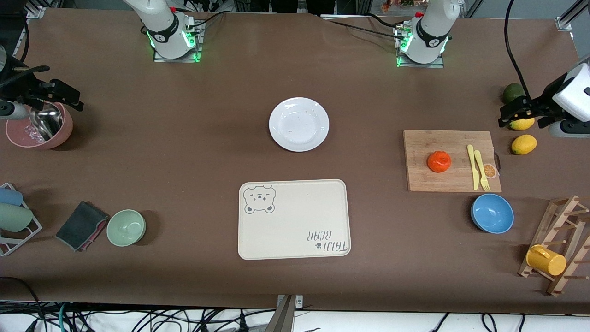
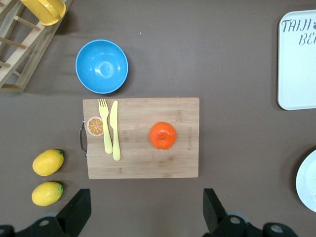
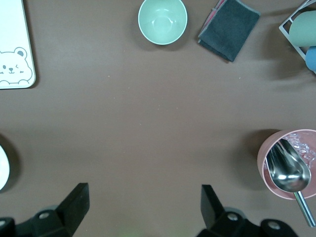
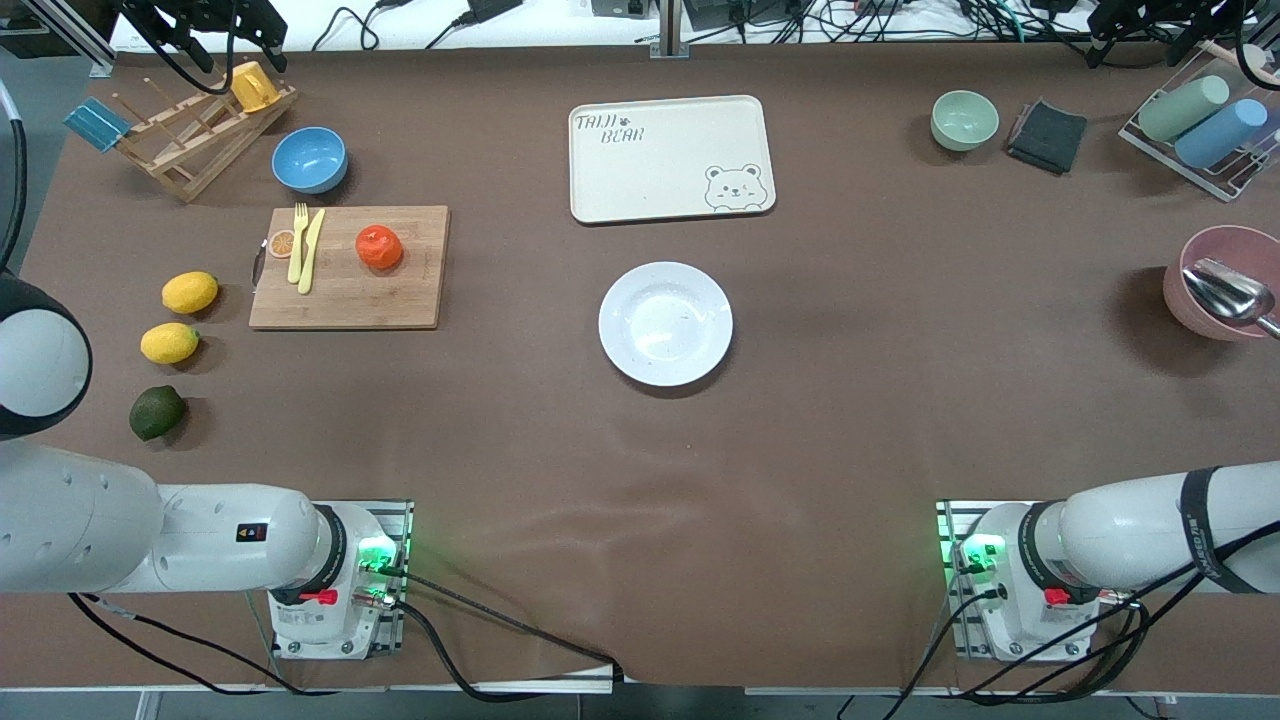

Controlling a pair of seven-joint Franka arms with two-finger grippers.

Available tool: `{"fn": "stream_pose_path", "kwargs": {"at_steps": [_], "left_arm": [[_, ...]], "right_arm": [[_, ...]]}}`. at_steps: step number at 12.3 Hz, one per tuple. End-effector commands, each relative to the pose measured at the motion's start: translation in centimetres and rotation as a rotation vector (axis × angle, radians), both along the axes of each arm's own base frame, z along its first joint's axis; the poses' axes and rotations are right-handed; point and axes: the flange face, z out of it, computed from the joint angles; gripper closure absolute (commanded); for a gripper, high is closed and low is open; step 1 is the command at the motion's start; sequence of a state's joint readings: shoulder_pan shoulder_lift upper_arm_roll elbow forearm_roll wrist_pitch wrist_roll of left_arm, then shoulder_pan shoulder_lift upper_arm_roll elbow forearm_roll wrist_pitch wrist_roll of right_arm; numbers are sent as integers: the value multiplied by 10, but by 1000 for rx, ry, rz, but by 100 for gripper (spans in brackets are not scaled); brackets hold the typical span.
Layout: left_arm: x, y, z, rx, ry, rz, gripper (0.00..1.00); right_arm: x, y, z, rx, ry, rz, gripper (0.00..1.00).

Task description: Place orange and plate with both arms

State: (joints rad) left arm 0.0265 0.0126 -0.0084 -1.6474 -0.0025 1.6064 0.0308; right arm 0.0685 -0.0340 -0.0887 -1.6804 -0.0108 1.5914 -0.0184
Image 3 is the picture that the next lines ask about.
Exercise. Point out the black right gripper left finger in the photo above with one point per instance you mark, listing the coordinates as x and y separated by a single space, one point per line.
71 209

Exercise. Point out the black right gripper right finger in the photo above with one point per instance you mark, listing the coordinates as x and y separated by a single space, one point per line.
212 212

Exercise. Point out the white round plate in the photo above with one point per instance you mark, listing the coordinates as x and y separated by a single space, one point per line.
3 168

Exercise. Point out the metal scoop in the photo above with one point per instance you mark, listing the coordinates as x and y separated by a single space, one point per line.
288 172

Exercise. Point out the pale green bowl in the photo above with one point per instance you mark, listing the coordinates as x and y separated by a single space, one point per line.
161 22

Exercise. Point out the clear ice cubes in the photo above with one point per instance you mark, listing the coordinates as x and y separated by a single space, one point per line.
302 148

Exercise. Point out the blue cup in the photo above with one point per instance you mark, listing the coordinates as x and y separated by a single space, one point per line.
312 59

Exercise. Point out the dark grey folded cloth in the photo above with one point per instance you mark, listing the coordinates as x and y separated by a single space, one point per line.
227 27

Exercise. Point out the pink bowl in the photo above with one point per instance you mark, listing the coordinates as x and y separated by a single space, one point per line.
265 153

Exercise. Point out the pale green cup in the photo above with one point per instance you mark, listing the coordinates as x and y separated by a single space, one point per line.
304 29

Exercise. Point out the white tray with bear print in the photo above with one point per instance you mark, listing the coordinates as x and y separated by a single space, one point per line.
12 29

